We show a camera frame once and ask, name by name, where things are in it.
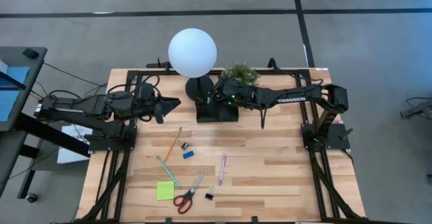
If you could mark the white globe lamp black base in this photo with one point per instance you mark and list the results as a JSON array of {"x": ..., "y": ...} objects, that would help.
[{"x": 192, "y": 52}]

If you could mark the small potted green plant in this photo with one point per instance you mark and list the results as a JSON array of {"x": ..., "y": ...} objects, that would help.
[{"x": 239, "y": 73}]

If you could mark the purple transparent pen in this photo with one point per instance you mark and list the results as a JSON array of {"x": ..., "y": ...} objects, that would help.
[{"x": 222, "y": 170}]

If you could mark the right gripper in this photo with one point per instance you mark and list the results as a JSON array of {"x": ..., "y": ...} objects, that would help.
[{"x": 233, "y": 90}]

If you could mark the black aluminium table frame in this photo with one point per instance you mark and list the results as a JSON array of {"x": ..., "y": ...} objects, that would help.
[{"x": 152, "y": 73}]

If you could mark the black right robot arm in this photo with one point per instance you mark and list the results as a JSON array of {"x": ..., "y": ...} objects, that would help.
[{"x": 293, "y": 99}]

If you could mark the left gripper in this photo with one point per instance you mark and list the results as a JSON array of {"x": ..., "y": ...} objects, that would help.
[{"x": 145, "y": 102}]

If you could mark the yellow pencil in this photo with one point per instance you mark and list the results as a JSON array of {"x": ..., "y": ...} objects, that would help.
[{"x": 173, "y": 144}]

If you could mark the black computer mouse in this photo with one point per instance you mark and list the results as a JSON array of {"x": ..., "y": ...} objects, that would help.
[{"x": 30, "y": 53}]

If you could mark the blue eraser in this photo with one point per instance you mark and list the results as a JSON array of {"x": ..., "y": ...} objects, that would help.
[{"x": 188, "y": 154}]

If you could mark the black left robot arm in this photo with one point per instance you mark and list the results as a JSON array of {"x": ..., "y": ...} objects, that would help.
[{"x": 84, "y": 107}]

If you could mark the grey side desk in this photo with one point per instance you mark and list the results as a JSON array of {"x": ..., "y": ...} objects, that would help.
[{"x": 37, "y": 82}]

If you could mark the large black binder clip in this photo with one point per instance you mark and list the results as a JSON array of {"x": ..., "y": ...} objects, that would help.
[{"x": 209, "y": 194}]

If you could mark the laptop with blue screen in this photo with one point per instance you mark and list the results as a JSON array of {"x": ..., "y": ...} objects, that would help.
[{"x": 10, "y": 99}]

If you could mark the white paper sheet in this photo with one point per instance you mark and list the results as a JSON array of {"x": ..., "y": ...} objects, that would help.
[{"x": 72, "y": 153}]

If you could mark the black caster wheel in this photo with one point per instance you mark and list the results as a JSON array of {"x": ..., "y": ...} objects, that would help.
[{"x": 32, "y": 197}]

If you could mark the black table clamp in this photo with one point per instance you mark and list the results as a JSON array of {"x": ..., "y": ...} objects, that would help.
[
  {"x": 274, "y": 65},
  {"x": 160, "y": 65}
]

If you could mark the green sticky note pad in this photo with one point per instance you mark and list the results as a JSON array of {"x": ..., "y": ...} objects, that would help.
[{"x": 165, "y": 190}]

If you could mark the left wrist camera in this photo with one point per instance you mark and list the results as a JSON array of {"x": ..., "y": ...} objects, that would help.
[{"x": 159, "y": 113}]

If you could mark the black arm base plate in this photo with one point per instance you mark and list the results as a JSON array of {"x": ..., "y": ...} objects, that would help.
[
  {"x": 341, "y": 139},
  {"x": 101, "y": 146}
]

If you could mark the black mesh desk organizer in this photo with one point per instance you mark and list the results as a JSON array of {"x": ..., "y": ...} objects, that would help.
[{"x": 216, "y": 114}]

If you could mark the teal pencil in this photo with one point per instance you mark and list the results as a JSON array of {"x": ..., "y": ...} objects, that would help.
[{"x": 168, "y": 171}]

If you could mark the small black edge bracket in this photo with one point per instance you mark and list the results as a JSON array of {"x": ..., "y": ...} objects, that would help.
[
  {"x": 254, "y": 220},
  {"x": 168, "y": 220}
]

